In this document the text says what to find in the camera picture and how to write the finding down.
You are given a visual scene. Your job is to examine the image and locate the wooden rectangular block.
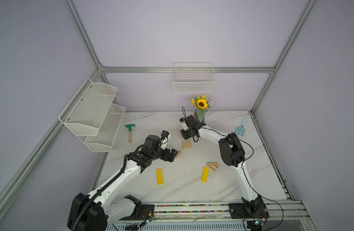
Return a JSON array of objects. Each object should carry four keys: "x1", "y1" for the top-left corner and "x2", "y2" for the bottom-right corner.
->
[
  {"x1": 182, "y1": 141, "x2": 191, "y2": 146},
  {"x1": 182, "y1": 144, "x2": 192, "y2": 150}
]

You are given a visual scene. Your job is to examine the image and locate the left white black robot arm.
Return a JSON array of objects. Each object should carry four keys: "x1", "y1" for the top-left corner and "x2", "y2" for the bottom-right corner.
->
[{"x1": 67, "y1": 145, "x2": 178, "y2": 231}]

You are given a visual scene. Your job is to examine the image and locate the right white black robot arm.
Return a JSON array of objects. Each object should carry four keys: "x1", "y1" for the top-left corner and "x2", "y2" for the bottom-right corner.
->
[{"x1": 180, "y1": 115, "x2": 266, "y2": 215}]

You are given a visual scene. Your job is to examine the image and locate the dark ribbed vase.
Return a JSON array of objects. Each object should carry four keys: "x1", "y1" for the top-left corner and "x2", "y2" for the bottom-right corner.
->
[{"x1": 193, "y1": 108, "x2": 205, "y2": 123}]

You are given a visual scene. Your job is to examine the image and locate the sunflower bouquet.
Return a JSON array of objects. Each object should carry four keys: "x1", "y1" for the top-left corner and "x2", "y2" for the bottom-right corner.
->
[{"x1": 190, "y1": 95, "x2": 212, "y2": 113}]

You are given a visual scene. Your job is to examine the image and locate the yellow rectangular block left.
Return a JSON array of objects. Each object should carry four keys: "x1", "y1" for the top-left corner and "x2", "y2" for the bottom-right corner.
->
[{"x1": 156, "y1": 168, "x2": 164, "y2": 185}]

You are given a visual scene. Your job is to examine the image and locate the yellow rectangular block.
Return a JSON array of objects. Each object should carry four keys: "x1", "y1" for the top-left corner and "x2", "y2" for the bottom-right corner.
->
[
  {"x1": 201, "y1": 167, "x2": 209, "y2": 182},
  {"x1": 156, "y1": 168, "x2": 164, "y2": 185}
]

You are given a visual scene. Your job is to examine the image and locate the wooden triangle block back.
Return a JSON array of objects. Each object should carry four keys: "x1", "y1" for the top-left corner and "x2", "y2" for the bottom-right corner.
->
[{"x1": 209, "y1": 162, "x2": 219, "y2": 168}]

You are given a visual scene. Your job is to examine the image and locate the wooden triangle block front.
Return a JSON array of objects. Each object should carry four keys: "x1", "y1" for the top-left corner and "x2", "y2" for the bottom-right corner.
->
[{"x1": 207, "y1": 163, "x2": 217, "y2": 171}]

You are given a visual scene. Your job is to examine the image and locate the light blue toy rake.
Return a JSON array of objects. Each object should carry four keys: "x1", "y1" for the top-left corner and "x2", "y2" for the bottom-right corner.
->
[{"x1": 235, "y1": 116, "x2": 248, "y2": 136}]

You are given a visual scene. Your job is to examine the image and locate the yellow rectangular block right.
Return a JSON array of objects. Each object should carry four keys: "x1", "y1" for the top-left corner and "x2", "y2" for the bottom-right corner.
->
[{"x1": 201, "y1": 167, "x2": 209, "y2": 182}]

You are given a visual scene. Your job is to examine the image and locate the two-tier white mesh shelf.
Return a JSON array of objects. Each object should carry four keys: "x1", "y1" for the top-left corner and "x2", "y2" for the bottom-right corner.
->
[{"x1": 59, "y1": 79, "x2": 126, "y2": 153}]

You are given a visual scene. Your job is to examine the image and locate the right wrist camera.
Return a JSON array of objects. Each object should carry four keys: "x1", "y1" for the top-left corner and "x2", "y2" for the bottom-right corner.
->
[{"x1": 180, "y1": 117, "x2": 188, "y2": 131}]

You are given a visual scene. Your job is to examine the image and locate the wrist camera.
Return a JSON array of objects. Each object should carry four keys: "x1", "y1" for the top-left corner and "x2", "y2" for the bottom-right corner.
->
[
  {"x1": 160, "y1": 131, "x2": 171, "y2": 150},
  {"x1": 180, "y1": 117, "x2": 188, "y2": 131}
]

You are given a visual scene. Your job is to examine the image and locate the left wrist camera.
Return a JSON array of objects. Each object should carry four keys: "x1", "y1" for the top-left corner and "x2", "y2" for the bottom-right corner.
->
[{"x1": 160, "y1": 131, "x2": 171, "y2": 150}]

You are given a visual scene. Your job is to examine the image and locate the green toy hoe wooden handle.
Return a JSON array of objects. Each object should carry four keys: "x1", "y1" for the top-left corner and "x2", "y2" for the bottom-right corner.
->
[{"x1": 125, "y1": 124, "x2": 135, "y2": 143}]

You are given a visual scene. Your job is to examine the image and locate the white wire wall basket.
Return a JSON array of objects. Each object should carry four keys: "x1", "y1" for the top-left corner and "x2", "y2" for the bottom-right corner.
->
[{"x1": 172, "y1": 62, "x2": 215, "y2": 93}]

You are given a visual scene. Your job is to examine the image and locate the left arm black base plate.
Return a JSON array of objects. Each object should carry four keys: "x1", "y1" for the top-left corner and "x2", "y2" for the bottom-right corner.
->
[{"x1": 121, "y1": 204, "x2": 155, "y2": 221}]

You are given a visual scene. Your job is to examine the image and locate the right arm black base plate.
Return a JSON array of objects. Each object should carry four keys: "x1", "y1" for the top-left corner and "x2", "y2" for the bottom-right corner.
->
[{"x1": 228, "y1": 203, "x2": 269, "y2": 219}]

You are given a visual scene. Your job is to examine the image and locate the aluminium mounting rail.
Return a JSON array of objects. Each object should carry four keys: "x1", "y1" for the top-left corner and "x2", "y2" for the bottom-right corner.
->
[{"x1": 69, "y1": 200, "x2": 310, "y2": 224}]

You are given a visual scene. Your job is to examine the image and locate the aluminium frame profiles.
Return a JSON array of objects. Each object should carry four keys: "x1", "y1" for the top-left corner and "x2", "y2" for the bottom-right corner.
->
[{"x1": 0, "y1": 1, "x2": 312, "y2": 225}]

